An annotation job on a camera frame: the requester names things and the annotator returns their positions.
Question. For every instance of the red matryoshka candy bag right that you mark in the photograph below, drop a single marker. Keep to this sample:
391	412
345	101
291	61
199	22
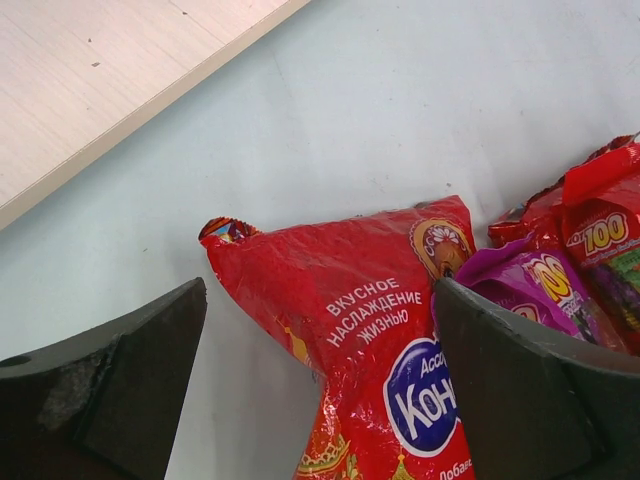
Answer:
537	218

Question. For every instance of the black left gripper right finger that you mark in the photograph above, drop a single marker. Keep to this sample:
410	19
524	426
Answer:
536	403

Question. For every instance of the red fruit candy bag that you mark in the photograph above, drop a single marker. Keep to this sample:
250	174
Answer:
599	218

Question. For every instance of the purple grape candy bag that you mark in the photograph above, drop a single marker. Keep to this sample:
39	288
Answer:
539	285

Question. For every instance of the red matryoshka candy bag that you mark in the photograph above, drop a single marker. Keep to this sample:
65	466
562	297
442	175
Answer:
351	300
537	218

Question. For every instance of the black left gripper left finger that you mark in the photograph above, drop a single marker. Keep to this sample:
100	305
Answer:
105	403

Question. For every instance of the red matryoshka candy bag left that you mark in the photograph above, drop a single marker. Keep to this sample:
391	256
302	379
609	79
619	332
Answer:
351	300

